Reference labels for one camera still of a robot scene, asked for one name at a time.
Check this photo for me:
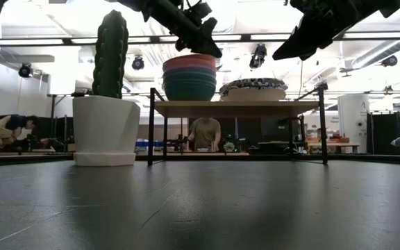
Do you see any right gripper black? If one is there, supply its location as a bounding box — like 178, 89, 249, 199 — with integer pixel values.
272, 0, 360, 62

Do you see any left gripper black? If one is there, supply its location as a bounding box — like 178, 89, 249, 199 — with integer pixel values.
140, 0, 224, 59

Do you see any orange plastic bowl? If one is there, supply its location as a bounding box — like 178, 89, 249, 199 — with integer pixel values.
162, 53, 217, 65

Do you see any blue plastic bowl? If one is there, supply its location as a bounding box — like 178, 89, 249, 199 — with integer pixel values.
162, 68, 217, 78

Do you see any teal plastic bowl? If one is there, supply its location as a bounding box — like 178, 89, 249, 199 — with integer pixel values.
162, 73, 217, 102

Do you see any black ceiling spotlight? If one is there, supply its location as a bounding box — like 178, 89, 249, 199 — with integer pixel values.
18, 62, 33, 79
131, 56, 145, 72
249, 43, 268, 69
381, 55, 399, 68

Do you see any person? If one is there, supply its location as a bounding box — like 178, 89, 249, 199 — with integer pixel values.
187, 117, 222, 153
0, 114, 40, 156

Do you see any wooden background table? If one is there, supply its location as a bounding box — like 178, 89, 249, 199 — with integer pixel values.
306, 140, 360, 154

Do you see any white faceted plant pot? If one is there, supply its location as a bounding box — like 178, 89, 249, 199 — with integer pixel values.
72, 95, 141, 167

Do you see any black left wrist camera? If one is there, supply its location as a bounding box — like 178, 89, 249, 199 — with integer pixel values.
183, 0, 213, 20

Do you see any wooden shelf with black frame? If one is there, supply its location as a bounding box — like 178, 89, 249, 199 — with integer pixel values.
147, 83, 328, 166

